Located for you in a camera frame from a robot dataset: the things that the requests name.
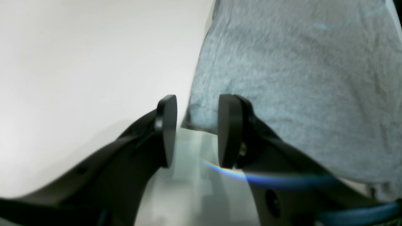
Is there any grey T-shirt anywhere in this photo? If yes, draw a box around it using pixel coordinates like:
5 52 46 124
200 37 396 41
182 0 402 201

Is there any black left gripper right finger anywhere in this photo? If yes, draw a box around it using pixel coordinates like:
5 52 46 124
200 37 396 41
217 94 401 226

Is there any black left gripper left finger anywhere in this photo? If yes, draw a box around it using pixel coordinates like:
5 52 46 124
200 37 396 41
0 95 177 226

